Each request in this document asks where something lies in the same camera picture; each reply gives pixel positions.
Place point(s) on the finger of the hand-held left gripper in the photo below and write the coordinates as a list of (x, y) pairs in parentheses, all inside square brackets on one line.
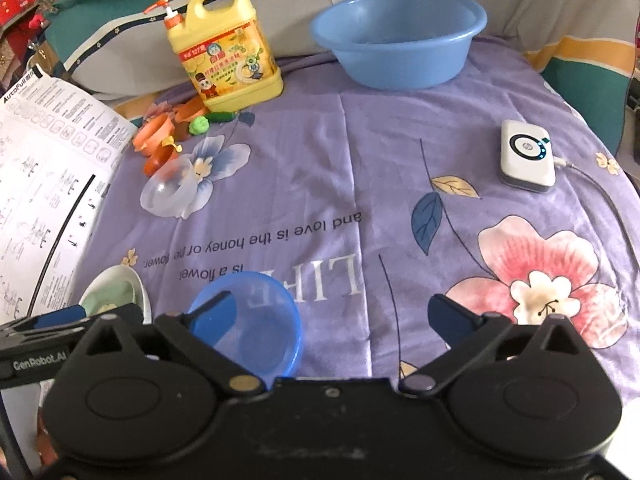
[(55, 316)]

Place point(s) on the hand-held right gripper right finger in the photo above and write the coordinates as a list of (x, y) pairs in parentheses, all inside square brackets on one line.
[(450, 317)]

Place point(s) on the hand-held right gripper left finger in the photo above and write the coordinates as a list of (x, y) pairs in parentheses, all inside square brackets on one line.
[(215, 317)]

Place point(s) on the blue translucent bowl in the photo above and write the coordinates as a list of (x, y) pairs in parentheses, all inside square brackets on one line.
[(265, 330)]

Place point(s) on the white round plate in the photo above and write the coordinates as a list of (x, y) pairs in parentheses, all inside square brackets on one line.
[(140, 285)]

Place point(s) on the clear plastic bowl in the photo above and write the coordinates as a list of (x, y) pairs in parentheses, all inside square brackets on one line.
[(170, 195)]

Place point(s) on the white printed instruction sheet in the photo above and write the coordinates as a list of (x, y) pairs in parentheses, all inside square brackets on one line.
[(55, 160)]

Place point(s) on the small orange cup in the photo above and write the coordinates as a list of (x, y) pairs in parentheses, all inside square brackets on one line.
[(159, 159)]

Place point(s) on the white power bank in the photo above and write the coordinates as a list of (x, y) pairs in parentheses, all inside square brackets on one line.
[(527, 157)]

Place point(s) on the yellow toy piece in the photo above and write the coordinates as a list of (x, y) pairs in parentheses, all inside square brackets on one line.
[(172, 142)]

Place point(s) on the purple floral bedsheet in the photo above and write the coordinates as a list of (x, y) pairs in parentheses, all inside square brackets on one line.
[(350, 160)]

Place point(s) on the light green toy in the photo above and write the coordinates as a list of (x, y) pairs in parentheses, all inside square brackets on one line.
[(200, 125)]

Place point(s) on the large orange bowl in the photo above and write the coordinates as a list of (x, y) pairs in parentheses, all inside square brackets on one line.
[(152, 132)]

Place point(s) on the dark green toy vegetable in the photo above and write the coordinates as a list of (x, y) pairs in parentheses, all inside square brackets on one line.
[(220, 116)]

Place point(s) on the yellow detergent pump bottle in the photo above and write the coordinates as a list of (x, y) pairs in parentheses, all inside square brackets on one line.
[(230, 55)]

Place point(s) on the orange teal striped cloth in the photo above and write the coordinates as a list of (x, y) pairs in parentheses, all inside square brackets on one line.
[(590, 75)]

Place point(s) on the blue plastic basin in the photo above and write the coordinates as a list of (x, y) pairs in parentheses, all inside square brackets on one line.
[(400, 40)]

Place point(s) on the teal white folded quilt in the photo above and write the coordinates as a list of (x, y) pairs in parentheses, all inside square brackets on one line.
[(125, 5)]

